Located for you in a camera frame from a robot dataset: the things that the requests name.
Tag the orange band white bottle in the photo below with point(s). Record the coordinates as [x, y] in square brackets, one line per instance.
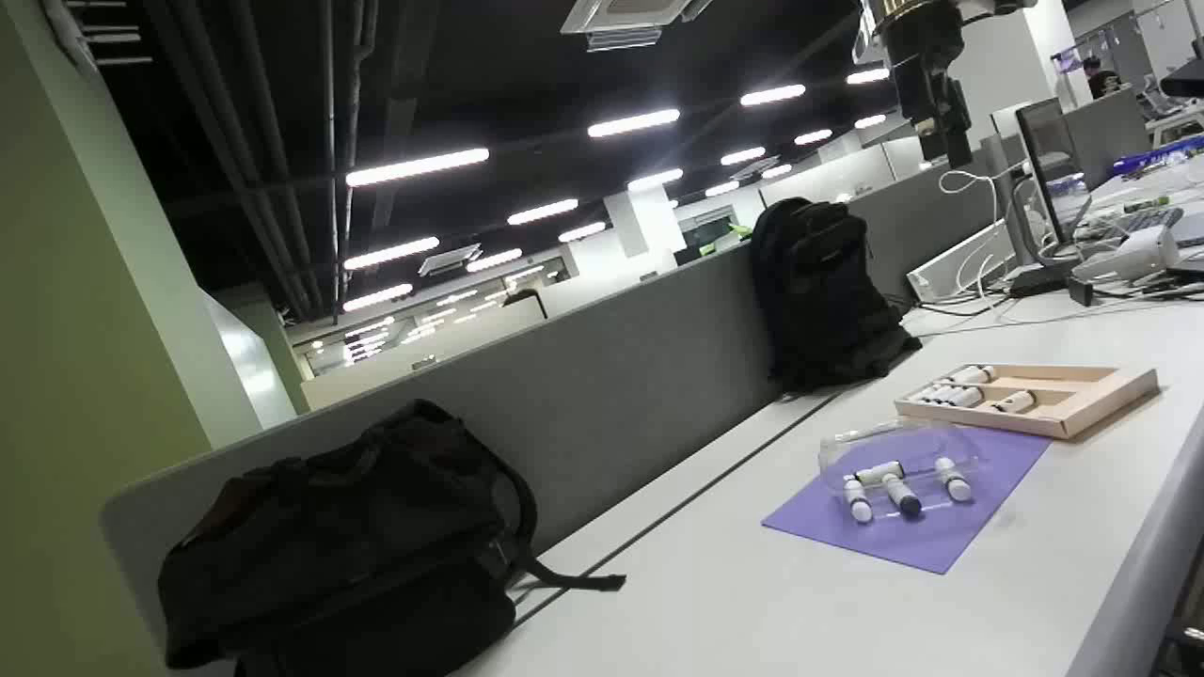
[985, 373]

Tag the blue band white bottle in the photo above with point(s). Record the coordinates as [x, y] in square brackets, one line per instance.
[963, 373]

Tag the wooden divided tray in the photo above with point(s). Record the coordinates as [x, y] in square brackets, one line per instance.
[1080, 406]

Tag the grey monitor back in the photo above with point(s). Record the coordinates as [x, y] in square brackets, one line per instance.
[1106, 131]

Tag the yellow band white bottle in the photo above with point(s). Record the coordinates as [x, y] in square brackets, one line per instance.
[952, 479]

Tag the large black backpack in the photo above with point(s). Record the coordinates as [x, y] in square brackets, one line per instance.
[378, 551]

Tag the ceiling air conditioner unit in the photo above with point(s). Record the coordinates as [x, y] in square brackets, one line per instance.
[627, 17]

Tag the white flat box device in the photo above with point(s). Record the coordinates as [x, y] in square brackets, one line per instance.
[960, 262]

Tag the yellow band bottle with logo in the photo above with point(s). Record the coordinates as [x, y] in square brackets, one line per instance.
[877, 471]

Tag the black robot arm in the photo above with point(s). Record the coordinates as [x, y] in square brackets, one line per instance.
[952, 8]

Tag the white handheld device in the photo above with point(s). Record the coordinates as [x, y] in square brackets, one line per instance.
[1131, 257]

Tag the purple mat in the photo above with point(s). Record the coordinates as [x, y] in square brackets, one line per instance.
[928, 544]

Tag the tall black backpack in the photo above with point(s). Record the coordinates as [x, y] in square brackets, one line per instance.
[822, 303]

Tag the dark computer monitor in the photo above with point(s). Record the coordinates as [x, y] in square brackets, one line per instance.
[1045, 170]

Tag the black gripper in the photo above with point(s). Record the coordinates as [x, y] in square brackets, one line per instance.
[928, 59]

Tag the clear plastic storage box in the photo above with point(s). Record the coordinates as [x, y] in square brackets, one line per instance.
[838, 450]

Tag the dark cap white bottle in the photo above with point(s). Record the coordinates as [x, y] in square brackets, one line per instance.
[976, 391]
[960, 396]

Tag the purple band white bottle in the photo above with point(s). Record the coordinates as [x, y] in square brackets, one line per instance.
[858, 499]

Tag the grey desk partition panel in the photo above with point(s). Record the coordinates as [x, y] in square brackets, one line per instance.
[627, 378]

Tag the white ceiling light strip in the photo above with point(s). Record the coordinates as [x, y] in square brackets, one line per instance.
[867, 76]
[418, 166]
[393, 252]
[378, 297]
[543, 212]
[743, 156]
[773, 94]
[632, 120]

